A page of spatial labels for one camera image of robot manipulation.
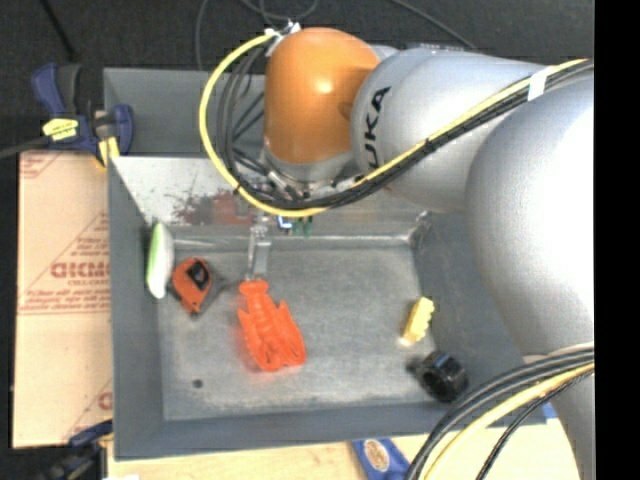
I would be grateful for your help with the orange toy lobster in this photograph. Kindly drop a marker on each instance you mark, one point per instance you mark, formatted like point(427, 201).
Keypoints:
point(270, 328)

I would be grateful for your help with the brown cardboard board red print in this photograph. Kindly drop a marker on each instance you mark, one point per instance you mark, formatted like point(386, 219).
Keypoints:
point(60, 318)

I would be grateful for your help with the grey metal bin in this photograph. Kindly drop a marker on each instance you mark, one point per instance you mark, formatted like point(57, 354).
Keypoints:
point(345, 313)

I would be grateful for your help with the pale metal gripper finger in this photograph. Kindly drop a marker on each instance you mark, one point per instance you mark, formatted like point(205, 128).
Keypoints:
point(253, 258)
point(265, 258)

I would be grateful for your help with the green and white sponge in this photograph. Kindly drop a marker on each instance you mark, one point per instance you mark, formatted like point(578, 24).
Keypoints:
point(160, 260)

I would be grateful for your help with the orange and black tape measure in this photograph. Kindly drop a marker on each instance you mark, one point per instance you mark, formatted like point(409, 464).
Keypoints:
point(192, 283)

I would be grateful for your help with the yellow toy block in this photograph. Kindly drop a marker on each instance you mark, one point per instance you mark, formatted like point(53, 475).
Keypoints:
point(419, 320)

